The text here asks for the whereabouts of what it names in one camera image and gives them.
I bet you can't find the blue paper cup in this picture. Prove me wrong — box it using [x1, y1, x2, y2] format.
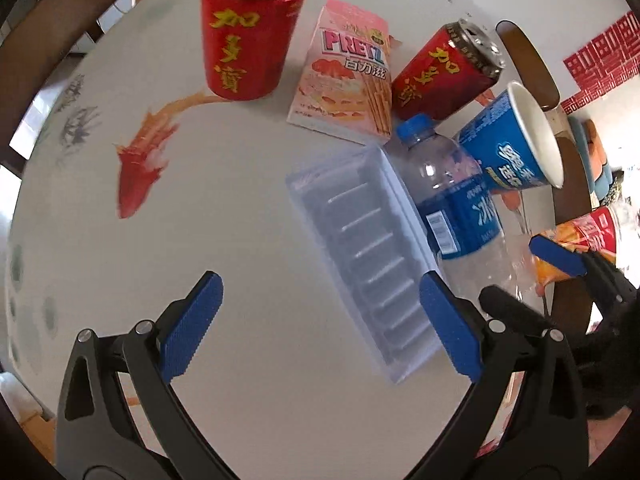
[452, 81, 566, 196]

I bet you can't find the sealed red drink can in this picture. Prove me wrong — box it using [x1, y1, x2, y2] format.
[391, 18, 507, 122]

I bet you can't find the orange snack bag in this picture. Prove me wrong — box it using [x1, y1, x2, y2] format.
[530, 205, 626, 301]

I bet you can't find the clear plastic water bottle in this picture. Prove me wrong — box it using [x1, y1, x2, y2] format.
[395, 114, 543, 311]

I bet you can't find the clear plastic tray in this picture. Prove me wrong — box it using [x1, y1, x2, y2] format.
[285, 144, 453, 386]

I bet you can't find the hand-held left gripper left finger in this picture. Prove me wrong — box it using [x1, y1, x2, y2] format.
[55, 271, 236, 480]

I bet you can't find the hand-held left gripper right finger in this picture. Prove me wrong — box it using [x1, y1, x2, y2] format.
[400, 271, 591, 480]

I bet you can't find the blue and orange cushion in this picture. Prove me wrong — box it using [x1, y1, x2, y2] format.
[567, 117, 621, 211]

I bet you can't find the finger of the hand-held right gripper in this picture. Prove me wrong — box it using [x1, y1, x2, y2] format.
[529, 236, 638, 306]
[479, 285, 601, 353]

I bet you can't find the wooden chair with pink cloth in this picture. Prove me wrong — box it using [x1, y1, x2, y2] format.
[0, 0, 151, 131]

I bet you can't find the pink biscuit stick box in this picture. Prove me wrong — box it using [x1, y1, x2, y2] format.
[286, 0, 401, 146]

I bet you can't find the person's right forearm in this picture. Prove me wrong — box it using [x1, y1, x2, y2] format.
[587, 407, 637, 467]

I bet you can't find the opened red drink can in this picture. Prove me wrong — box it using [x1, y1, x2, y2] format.
[200, 0, 308, 102]

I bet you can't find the red wall decoration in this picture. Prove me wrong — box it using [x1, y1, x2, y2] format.
[561, 10, 640, 113]

